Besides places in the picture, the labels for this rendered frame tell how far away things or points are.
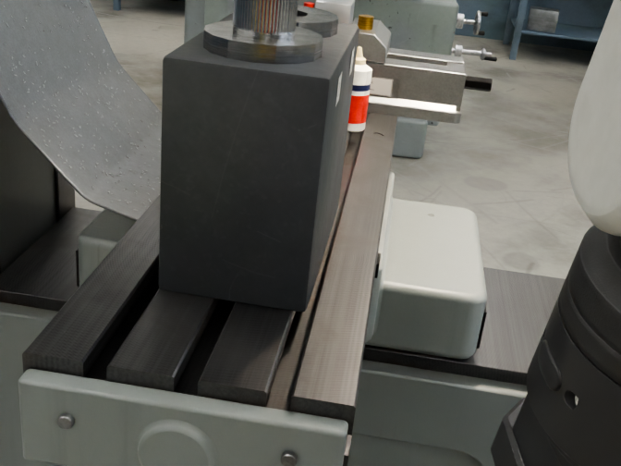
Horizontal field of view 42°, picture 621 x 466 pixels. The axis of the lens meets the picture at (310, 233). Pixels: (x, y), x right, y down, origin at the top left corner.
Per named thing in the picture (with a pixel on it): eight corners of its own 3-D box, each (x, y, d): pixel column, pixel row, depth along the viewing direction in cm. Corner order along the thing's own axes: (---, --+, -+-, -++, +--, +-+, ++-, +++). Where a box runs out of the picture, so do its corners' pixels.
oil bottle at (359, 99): (365, 125, 110) (376, 45, 106) (363, 134, 107) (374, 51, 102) (336, 121, 111) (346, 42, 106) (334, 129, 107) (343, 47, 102)
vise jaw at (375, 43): (389, 47, 126) (393, 21, 124) (384, 64, 114) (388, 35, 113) (351, 42, 126) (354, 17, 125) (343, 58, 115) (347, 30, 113)
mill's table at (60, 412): (403, 86, 166) (408, 48, 163) (343, 523, 54) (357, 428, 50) (293, 72, 168) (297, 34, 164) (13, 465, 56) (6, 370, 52)
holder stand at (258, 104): (338, 209, 82) (362, 10, 74) (307, 314, 62) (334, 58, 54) (224, 192, 83) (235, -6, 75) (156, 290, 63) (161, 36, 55)
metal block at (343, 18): (350, 40, 123) (355, -1, 120) (347, 47, 117) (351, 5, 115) (317, 35, 123) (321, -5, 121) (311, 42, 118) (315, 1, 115)
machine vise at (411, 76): (457, 98, 129) (469, 30, 124) (460, 124, 115) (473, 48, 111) (244, 70, 132) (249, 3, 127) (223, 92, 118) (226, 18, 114)
